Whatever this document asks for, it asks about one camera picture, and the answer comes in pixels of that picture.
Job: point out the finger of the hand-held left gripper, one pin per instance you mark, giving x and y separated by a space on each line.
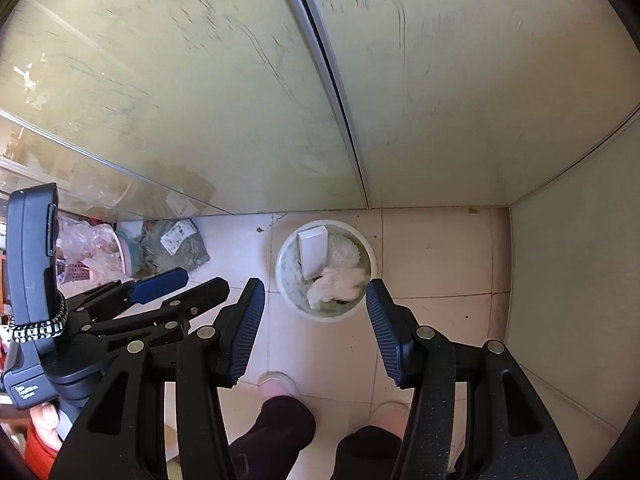
195 297
160 282

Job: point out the person's left hand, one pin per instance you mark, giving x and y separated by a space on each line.
47 425

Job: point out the person's leg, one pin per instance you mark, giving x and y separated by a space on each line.
367 452
272 435

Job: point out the white foam fruit net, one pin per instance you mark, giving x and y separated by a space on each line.
344 252

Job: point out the white tissue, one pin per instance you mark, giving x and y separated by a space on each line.
335 285

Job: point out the clear crumpled plastic bag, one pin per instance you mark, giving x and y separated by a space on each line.
90 245

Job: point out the teal plastic bowl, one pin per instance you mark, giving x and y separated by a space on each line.
129 252

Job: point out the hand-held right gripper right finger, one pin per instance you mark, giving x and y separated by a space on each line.
386 335

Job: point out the person's left leg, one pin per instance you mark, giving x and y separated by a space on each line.
272 435

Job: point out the person's right leg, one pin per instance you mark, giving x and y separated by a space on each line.
367 452

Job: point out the purple plastic basket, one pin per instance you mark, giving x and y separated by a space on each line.
72 272

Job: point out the white round trash bin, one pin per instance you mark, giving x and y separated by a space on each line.
290 290

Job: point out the white cardboard box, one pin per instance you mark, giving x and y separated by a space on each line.
313 252

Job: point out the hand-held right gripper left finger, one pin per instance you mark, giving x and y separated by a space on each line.
247 332

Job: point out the pale green sliding cabinet door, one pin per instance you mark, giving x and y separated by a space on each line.
175 85
475 85

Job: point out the pink slipper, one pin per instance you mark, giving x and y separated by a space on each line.
390 417
277 384

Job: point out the grey plastic bag with label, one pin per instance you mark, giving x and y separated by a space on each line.
175 250

